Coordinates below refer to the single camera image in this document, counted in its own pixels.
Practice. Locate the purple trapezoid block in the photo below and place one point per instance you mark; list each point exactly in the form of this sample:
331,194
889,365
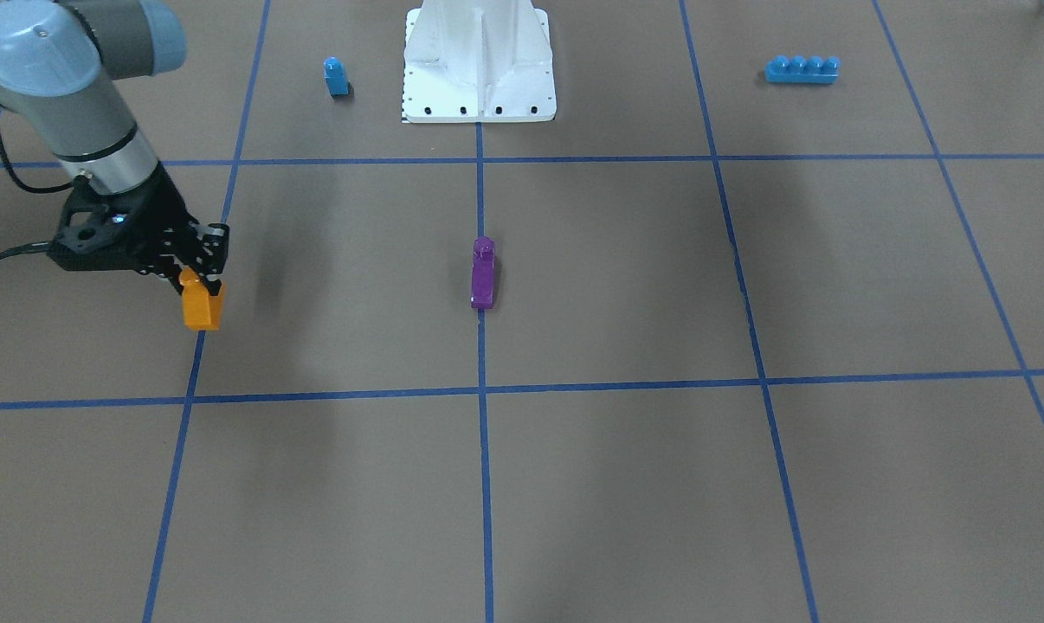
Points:
483,280

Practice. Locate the small blue block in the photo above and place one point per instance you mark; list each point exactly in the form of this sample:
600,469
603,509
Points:
335,77

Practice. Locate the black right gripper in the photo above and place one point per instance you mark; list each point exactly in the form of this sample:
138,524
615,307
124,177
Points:
160,210

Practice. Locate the long blue studded block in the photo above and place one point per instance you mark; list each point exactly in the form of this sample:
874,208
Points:
801,70

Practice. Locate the orange trapezoid block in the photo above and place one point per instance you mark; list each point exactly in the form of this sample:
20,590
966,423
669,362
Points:
201,301

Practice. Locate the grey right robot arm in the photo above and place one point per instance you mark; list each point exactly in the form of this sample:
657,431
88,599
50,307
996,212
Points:
60,62

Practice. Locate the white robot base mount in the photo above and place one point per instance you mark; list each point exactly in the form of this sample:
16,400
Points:
468,62

